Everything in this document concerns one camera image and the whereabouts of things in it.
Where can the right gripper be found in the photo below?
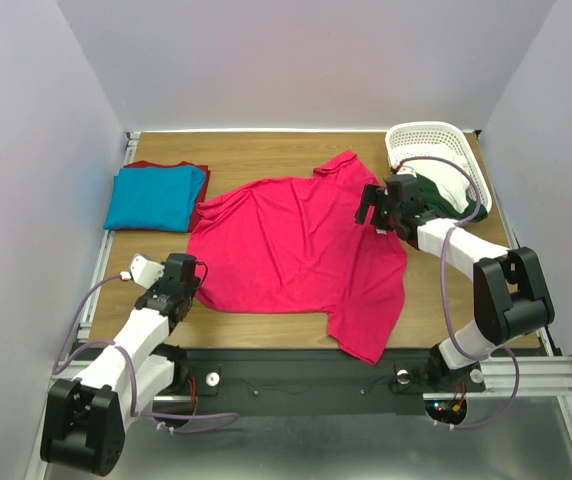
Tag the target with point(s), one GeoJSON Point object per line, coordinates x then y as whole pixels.
{"type": "Point", "coordinates": [379, 206]}

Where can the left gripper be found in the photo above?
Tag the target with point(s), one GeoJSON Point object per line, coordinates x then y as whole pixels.
{"type": "Point", "coordinates": [194, 287]}

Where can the pink t-shirt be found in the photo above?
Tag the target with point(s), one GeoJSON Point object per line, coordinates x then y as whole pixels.
{"type": "Point", "coordinates": [292, 245]}

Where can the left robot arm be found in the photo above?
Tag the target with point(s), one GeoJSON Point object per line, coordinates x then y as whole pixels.
{"type": "Point", "coordinates": [87, 417]}

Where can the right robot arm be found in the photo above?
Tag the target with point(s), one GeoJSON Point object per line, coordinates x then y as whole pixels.
{"type": "Point", "coordinates": [510, 294]}

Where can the dark green t-shirt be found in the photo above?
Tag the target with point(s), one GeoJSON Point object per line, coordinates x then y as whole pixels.
{"type": "Point", "coordinates": [450, 203]}

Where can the white plastic basket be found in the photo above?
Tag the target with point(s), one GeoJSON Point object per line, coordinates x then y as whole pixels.
{"type": "Point", "coordinates": [414, 134]}

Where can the white t-shirt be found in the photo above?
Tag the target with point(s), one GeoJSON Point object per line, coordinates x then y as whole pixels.
{"type": "Point", "coordinates": [439, 172]}

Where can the blue folded t-shirt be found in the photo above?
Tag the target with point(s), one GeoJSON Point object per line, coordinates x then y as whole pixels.
{"type": "Point", "coordinates": [151, 197]}

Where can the dark red folded t-shirt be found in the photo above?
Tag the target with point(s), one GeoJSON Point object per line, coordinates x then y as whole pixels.
{"type": "Point", "coordinates": [201, 187]}

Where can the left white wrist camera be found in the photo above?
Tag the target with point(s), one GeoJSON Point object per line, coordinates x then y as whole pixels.
{"type": "Point", "coordinates": [142, 271]}

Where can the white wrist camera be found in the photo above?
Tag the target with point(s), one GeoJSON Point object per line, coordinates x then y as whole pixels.
{"type": "Point", "coordinates": [405, 170]}
{"type": "Point", "coordinates": [142, 271]}

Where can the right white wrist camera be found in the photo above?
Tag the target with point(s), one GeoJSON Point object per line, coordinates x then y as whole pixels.
{"type": "Point", "coordinates": [405, 170]}

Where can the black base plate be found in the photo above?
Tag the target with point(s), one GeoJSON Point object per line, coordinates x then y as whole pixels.
{"type": "Point", "coordinates": [299, 382]}

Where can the aluminium frame rail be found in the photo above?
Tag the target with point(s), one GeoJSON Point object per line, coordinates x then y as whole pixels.
{"type": "Point", "coordinates": [516, 446]}

